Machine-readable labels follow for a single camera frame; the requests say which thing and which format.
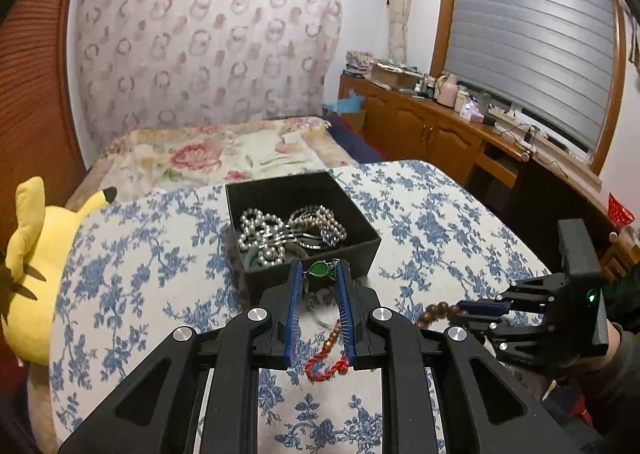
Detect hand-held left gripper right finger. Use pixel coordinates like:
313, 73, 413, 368
334, 259, 571, 454

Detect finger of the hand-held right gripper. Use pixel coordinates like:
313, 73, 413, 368
480, 311, 561, 373
455, 274, 568, 322

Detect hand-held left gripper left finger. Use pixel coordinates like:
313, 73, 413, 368
57, 261, 306, 454

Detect green gem pendant necklace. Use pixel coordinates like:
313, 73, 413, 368
302, 259, 343, 329

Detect wooden bead bracelet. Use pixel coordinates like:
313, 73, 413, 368
417, 301, 463, 335

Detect large pearl bracelet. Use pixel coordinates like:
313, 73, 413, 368
239, 208, 288, 267

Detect silver bangles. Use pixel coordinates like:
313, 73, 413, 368
250, 229, 333, 252

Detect red cord bead charm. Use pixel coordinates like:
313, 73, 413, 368
304, 326, 352, 379

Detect small pearl bracelet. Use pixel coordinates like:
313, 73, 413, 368
287, 204, 348, 247

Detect black box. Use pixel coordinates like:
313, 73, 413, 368
225, 171, 383, 305

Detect person's right forearm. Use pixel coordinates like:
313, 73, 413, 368
565, 264, 640, 450

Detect black chair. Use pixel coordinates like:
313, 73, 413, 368
510, 154, 606, 279

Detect red patterned container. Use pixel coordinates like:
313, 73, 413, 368
607, 191, 637, 228

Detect blue floral tablecloth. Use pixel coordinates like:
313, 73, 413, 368
47, 159, 553, 454

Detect dark blue blanket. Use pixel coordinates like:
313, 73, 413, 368
325, 111, 386, 165

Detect wooden sideboard cabinet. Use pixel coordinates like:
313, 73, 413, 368
339, 74, 616, 255

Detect floral bed blanket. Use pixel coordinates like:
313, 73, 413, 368
87, 116, 358, 205

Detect blue plastic bag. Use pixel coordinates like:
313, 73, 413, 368
324, 90, 368, 115

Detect pink thermos jug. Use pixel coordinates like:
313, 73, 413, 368
435, 74, 459, 107

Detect open cardboard box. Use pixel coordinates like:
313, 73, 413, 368
370, 61, 423, 89

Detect grey window blind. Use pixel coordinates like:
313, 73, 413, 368
442, 0, 618, 155

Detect pile of papers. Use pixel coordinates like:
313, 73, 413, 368
345, 51, 381, 79

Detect yellow plush toy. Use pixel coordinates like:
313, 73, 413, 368
0, 176, 118, 367

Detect wooden louvered wardrobe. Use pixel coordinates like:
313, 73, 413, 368
0, 0, 88, 245

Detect black cable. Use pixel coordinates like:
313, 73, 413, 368
500, 124, 543, 157

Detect ring patterned curtain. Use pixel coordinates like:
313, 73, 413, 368
74, 0, 343, 149

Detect wooden window frame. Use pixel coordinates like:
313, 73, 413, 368
430, 0, 633, 195

